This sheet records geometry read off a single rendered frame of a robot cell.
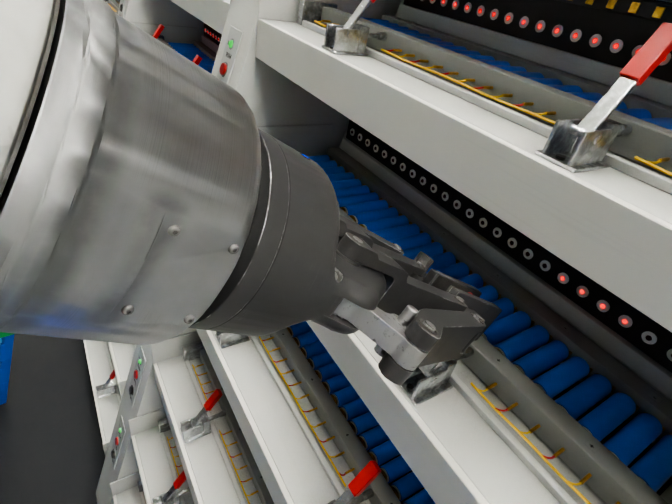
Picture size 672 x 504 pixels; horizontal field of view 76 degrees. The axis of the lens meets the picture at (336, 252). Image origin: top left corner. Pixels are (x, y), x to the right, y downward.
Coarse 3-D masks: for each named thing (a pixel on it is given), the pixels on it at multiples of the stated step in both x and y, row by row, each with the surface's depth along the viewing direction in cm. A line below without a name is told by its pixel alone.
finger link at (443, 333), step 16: (416, 320) 16; (432, 320) 17; (448, 320) 19; (464, 320) 21; (480, 320) 23; (416, 336) 16; (432, 336) 16; (448, 336) 19; (464, 336) 21; (432, 352) 19; (448, 352) 21; (384, 368) 16; (400, 368) 16; (400, 384) 16
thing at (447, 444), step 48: (288, 144) 65; (480, 240) 47; (528, 288) 43; (336, 336) 39; (384, 384) 34; (480, 384) 35; (432, 432) 31; (480, 432) 32; (432, 480) 31; (480, 480) 28; (528, 480) 29; (576, 480) 30
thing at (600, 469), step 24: (480, 336) 36; (480, 360) 35; (504, 360) 35; (504, 384) 33; (528, 384) 33; (528, 408) 32; (552, 408) 31; (528, 432) 31; (552, 432) 31; (576, 432) 30; (552, 456) 30; (576, 456) 29; (600, 456) 29; (600, 480) 28; (624, 480) 28
